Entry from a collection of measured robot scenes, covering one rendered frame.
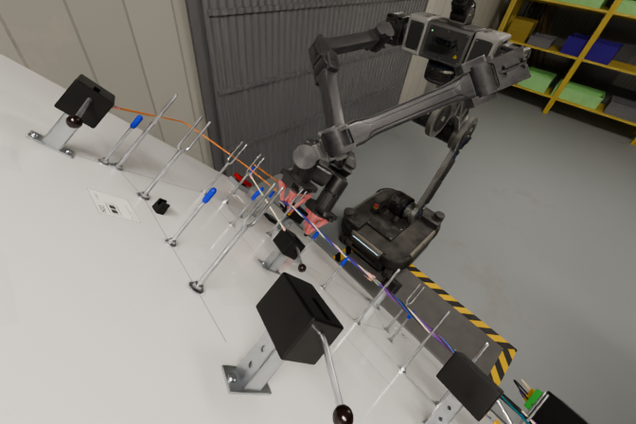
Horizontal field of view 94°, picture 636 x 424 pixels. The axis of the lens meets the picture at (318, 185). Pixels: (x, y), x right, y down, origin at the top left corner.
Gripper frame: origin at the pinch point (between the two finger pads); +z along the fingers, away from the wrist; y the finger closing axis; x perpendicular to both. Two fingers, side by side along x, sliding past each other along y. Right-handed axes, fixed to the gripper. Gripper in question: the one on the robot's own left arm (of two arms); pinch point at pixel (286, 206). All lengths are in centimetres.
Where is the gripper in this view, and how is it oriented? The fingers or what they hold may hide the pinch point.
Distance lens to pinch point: 82.6
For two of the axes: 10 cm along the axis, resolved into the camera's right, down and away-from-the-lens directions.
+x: 6.9, 1.0, 7.2
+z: -4.2, 8.7, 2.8
